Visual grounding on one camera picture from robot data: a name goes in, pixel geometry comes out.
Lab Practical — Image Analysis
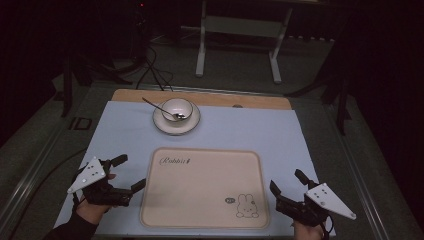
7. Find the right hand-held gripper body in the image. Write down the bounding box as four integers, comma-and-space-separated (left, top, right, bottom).
275, 180, 357, 228

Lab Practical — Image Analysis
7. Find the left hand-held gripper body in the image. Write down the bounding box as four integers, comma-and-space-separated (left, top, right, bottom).
67, 156, 134, 207

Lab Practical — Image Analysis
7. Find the white ceramic plate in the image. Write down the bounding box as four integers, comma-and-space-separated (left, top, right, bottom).
152, 100, 202, 136

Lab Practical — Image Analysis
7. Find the metal spoon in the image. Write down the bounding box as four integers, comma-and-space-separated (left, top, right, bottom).
141, 96, 186, 121

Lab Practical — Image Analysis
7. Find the white ceramic bowl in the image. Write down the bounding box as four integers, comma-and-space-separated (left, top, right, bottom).
161, 97, 194, 123

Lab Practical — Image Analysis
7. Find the person's left hand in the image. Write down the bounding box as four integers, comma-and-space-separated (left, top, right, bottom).
75, 172, 117, 226

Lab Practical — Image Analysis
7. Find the person's right hand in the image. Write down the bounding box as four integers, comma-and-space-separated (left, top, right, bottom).
293, 220, 325, 240

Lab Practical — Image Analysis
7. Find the beige placemat with rabbit print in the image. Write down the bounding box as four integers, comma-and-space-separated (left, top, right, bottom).
139, 146, 271, 230

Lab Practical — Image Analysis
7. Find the light blue table mat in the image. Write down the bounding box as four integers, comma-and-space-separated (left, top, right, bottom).
53, 100, 337, 238

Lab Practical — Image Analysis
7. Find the black metal stand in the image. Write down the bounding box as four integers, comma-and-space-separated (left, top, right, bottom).
283, 63, 352, 136
59, 49, 134, 118

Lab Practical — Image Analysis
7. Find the white metal stand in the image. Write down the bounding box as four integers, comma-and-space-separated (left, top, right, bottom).
195, 0, 294, 85

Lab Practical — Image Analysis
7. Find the black cable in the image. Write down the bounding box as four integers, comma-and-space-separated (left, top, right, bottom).
5, 147, 88, 240
134, 43, 175, 92

